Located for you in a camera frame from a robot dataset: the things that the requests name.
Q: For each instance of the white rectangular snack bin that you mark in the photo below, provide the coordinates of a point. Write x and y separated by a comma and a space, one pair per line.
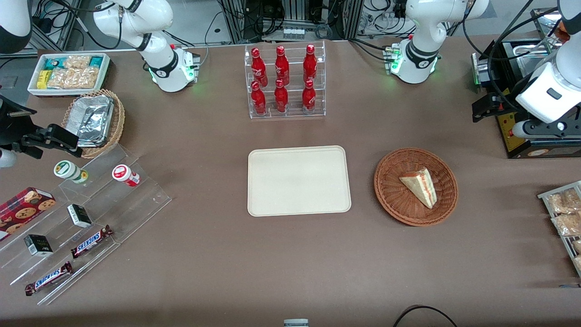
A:
32, 91

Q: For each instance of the Snickers chocolate bar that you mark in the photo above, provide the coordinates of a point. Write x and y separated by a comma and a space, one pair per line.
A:
91, 241
49, 278

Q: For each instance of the clear acrylic bottle rack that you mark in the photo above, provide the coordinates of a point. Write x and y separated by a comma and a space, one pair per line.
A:
292, 97

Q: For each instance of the metal snack tray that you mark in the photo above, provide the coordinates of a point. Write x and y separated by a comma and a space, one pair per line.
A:
547, 196

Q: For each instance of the teal snack pack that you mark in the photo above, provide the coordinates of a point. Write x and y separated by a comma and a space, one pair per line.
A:
52, 62
96, 61

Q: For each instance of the aluminium frame rack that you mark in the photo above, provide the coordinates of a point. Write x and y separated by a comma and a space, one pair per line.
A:
236, 20

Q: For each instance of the grey white small device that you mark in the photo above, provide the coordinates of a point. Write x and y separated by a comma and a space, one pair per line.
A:
296, 323

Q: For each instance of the clear bag of crackers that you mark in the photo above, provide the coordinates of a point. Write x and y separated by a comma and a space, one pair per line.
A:
567, 225
577, 247
565, 202

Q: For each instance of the yellow snack pack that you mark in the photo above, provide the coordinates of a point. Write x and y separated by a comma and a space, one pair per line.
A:
42, 79

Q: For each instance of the brown round wicker basket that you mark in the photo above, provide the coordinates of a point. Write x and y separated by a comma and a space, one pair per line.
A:
395, 190

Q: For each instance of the red cookie box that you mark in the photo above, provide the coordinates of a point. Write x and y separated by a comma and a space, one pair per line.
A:
22, 211

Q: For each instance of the triangle sandwich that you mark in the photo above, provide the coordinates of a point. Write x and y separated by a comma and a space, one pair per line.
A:
421, 185

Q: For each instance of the light wicker basket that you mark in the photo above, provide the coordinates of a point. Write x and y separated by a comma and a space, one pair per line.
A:
119, 122

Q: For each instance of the stainless steel container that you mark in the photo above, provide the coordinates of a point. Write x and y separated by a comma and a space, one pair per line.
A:
547, 20

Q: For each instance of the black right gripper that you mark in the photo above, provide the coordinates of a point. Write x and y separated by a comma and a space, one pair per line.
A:
10, 129

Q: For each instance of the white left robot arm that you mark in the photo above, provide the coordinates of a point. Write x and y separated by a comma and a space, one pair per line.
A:
422, 27

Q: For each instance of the cream plastic tray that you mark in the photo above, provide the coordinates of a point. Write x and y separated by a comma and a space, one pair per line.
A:
297, 181

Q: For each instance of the red cap small bottle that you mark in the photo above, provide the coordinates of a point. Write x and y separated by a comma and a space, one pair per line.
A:
125, 175

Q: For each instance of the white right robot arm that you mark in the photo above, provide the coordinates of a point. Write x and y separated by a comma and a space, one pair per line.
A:
156, 50

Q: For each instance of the clear acrylic stepped display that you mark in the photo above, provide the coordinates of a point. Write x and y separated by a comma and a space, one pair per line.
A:
131, 204

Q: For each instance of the small black box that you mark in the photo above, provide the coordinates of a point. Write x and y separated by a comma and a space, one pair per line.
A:
79, 215
38, 245

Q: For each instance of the green cap small bottle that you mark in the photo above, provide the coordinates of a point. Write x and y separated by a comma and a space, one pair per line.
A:
68, 170

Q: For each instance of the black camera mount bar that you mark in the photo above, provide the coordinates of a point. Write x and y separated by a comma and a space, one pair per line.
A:
16, 108

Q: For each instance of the black appliance with yellow label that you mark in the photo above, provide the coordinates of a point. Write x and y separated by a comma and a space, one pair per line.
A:
515, 136

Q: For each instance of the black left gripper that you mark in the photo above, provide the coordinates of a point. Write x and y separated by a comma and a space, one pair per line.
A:
509, 97

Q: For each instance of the clear rice cracker bag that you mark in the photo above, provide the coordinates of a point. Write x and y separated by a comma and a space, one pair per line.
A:
75, 78
77, 61

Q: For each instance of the red cola bottle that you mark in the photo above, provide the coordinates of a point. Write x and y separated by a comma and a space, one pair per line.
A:
310, 63
282, 66
258, 66
258, 100
309, 97
281, 97

